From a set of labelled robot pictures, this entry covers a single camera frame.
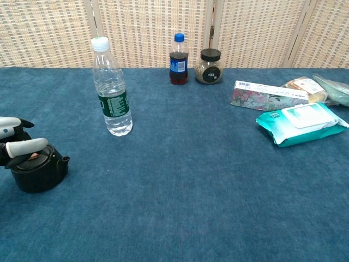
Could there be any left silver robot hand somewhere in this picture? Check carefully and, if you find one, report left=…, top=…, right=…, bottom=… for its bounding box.
left=0, top=116, right=49, bottom=169

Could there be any black cast iron teapot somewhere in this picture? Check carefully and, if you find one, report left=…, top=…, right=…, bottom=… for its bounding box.
left=10, top=144, right=70, bottom=194

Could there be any clear water bottle green label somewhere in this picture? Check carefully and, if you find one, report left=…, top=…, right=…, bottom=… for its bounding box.
left=91, top=36, right=134, bottom=137

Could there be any blue table cloth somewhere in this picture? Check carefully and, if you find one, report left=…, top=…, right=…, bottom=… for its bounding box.
left=0, top=66, right=349, bottom=262

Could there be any small cola bottle blue cap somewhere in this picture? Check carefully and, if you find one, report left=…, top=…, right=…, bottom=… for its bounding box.
left=169, top=32, right=189, bottom=86

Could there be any woven bamboo folding screen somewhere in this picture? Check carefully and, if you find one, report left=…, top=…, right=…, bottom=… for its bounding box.
left=0, top=0, right=349, bottom=69

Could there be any glass jar black lid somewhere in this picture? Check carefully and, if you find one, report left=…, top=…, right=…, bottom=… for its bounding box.
left=195, top=49, right=224, bottom=85

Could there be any long floral cardboard box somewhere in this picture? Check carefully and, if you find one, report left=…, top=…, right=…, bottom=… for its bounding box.
left=230, top=80, right=310, bottom=112

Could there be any teal wet wipes pack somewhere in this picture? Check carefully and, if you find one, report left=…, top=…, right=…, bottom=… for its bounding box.
left=255, top=102, right=349, bottom=148

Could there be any green dustpan brush set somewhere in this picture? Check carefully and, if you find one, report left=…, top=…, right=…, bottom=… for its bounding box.
left=311, top=73, right=349, bottom=107

